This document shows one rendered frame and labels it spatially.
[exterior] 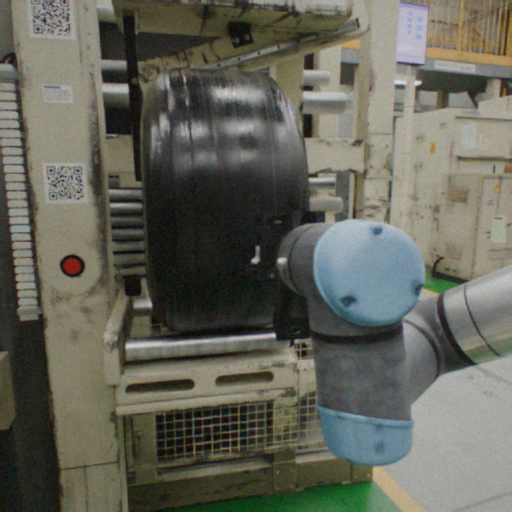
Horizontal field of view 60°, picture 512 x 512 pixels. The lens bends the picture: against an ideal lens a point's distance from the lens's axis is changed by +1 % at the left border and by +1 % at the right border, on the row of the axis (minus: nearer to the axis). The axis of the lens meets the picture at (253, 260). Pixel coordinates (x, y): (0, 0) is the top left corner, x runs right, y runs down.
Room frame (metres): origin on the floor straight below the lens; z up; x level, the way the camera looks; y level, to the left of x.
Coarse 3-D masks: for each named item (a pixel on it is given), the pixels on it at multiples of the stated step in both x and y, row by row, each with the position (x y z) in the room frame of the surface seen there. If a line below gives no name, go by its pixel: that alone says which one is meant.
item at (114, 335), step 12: (120, 288) 1.10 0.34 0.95; (120, 300) 0.98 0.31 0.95; (120, 312) 0.89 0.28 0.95; (108, 324) 0.82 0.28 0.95; (120, 324) 0.82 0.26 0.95; (132, 324) 1.04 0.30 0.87; (108, 336) 0.76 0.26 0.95; (120, 336) 0.79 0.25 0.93; (108, 348) 0.75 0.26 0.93; (120, 348) 0.78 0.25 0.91; (108, 360) 0.75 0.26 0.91; (120, 360) 0.77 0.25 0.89; (108, 372) 0.75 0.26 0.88; (120, 372) 0.76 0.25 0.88; (108, 384) 0.75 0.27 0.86
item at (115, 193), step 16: (112, 192) 1.25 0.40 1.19; (128, 192) 1.26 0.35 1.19; (112, 208) 1.24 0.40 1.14; (128, 208) 1.25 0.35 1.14; (112, 224) 1.25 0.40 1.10; (128, 224) 1.26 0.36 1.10; (112, 240) 1.37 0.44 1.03; (128, 240) 1.38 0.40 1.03; (128, 256) 1.25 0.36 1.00; (144, 256) 1.28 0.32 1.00; (128, 272) 1.26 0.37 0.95; (144, 272) 1.27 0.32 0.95
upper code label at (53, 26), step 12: (36, 0) 0.84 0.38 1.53; (48, 0) 0.84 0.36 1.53; (60, 0) 0.85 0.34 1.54; (72, 0) 0.85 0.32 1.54; (36, 12) 0.84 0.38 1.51; (48, 12) 0.84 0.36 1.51; (60, 12) 0.85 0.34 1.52; (72, 12) 0.85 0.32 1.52; (36, 24) 0.84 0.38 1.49; (48, 24) 0.84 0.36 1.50; (60, 24) 0.85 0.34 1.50; (72, 24) 0.85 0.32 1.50; (36, 36) 0.84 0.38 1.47; (48, 36) 0.84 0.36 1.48; (60, 36) 0.85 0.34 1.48; (72, 36) 0.85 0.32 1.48
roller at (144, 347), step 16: (144, 336) 0.82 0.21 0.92; (160, 336) 0.82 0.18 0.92; (176, 336) 0.82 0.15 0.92; (192, 336) 0.83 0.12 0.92; (208, 336) 0.83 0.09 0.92; (224, 336) 0.84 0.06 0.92; (240, 336) 0.84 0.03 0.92; (256, 336) 0.85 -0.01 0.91; (272, 336) 0.85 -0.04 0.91; (128, 352) 0.79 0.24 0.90; (144, 352) 0.80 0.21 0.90; (160, 352) 0.80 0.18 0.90; (176, 352) 0.81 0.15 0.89; (192, 352) 0.82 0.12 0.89; (208, 352) 0.82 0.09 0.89; (224, 352) 0.84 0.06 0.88
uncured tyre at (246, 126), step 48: (144, 96) 0.84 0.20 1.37; (192, 96) 0.78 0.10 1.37; (240, 96) 0.80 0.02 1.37; (288, 96) 0.90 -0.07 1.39; (144, 144) 0.75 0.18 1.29; (192, 144) 0.72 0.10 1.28; (240, 144) 0.74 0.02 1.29; (288, 144) 0.76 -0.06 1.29; (144, 192) 0.74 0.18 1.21; (192, 192) 0.70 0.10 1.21; (240, 192) 0.72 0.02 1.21; (288, 192) 0.74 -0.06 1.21; (144, 240) 0.77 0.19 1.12; (192, 240) 0.70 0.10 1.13; (240, 240) 0.72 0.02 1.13; (192, 288) 0.73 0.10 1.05; (240, 288) 0.75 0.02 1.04
